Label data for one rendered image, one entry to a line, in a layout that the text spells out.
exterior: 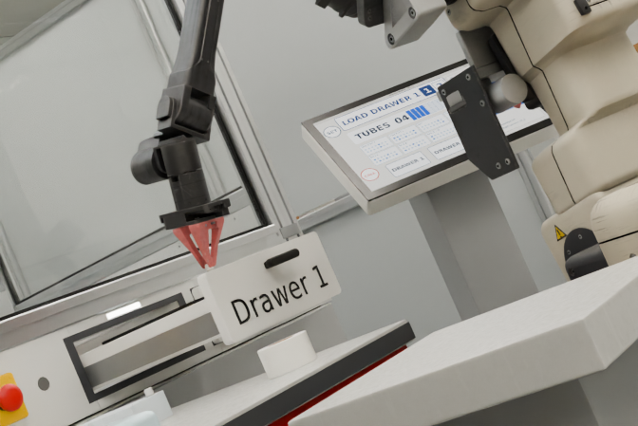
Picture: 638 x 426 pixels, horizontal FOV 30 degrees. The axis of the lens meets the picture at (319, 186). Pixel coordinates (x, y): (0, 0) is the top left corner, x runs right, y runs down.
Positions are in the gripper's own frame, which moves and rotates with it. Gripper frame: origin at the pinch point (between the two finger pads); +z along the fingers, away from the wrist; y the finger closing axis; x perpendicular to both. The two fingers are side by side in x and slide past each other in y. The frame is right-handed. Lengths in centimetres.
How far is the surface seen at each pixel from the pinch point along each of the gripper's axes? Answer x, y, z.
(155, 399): 23.4, -4.5, 15.5
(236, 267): 6.4, -10.8, 1.0
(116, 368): 11.4, 14.1, 12.7
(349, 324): -155, 85, 41
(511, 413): 62, -80, 11
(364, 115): -91, 22, -18
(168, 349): 11.6, 1.9, 10.8
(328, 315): -53, 18, 20
